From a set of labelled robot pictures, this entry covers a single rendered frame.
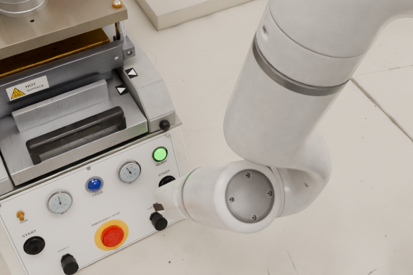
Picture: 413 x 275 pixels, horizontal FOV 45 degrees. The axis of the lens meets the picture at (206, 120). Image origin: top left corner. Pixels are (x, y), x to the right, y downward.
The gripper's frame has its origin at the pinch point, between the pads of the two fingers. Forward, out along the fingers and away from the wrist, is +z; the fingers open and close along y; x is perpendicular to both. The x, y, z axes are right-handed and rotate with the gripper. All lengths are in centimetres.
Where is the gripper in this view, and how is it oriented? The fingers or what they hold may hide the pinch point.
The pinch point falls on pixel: (176, 193)
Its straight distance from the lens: 86.7
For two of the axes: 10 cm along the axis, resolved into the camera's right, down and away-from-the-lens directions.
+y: -8.6, 3.6, -3.5
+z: -3.3, 1.3, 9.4
